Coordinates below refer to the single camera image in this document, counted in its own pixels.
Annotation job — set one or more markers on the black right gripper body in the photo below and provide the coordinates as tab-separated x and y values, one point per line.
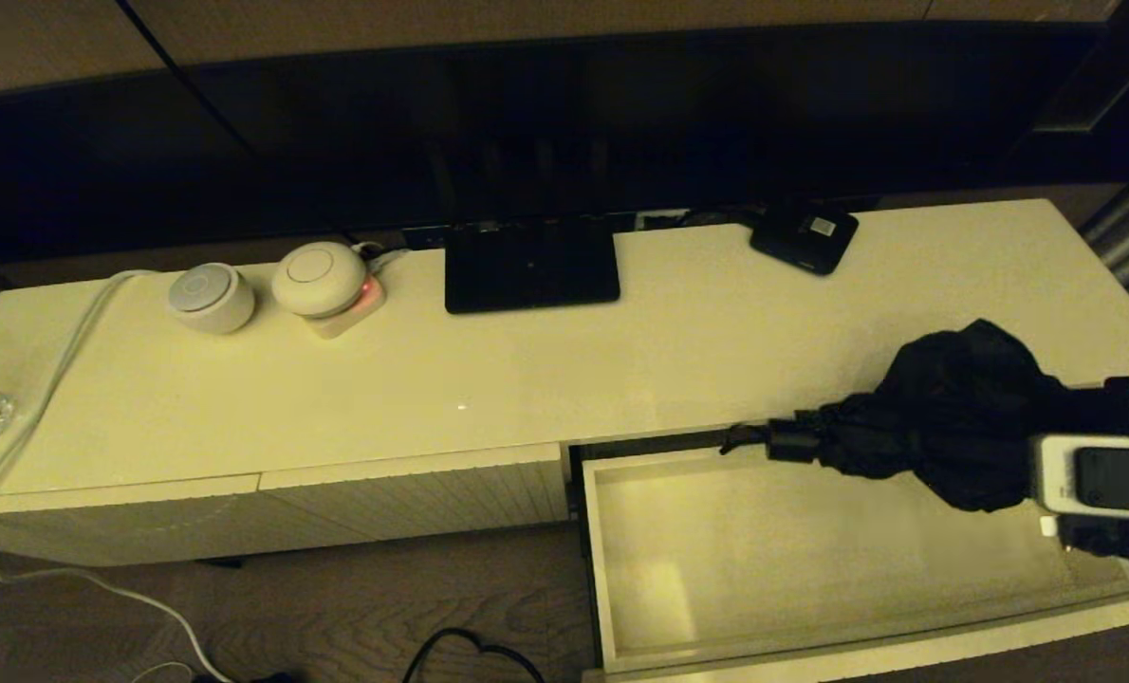
1119	413

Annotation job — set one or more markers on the black umbrella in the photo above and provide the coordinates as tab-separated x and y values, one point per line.
953	408

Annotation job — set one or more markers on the white cabinet drawer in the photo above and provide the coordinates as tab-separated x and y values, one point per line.
792	550

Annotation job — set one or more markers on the white tv cabinet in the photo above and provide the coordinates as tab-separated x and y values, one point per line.
527	379

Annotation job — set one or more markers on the black box with white label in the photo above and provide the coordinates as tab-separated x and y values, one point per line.
802	237

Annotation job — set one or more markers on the large black television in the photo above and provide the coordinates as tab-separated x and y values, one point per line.
527	123

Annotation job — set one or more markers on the white ribbed cabinet front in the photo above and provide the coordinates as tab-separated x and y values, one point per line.
413	493
100	526

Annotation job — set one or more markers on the white power strip red light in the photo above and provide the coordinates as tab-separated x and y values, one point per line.
354	321

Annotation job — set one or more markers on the white round dome device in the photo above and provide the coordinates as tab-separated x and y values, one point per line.
318	277

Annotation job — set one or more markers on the white speaker with grey top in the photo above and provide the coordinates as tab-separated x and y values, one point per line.
210	298

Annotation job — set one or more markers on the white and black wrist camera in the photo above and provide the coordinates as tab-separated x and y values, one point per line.
1053	474

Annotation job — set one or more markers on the dark framed wall panel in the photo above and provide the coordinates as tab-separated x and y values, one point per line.
1096	90

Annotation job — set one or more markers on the white wall socket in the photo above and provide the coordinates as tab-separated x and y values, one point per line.
659	220

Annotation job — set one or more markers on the black television base plate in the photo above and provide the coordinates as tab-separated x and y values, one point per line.
531	270

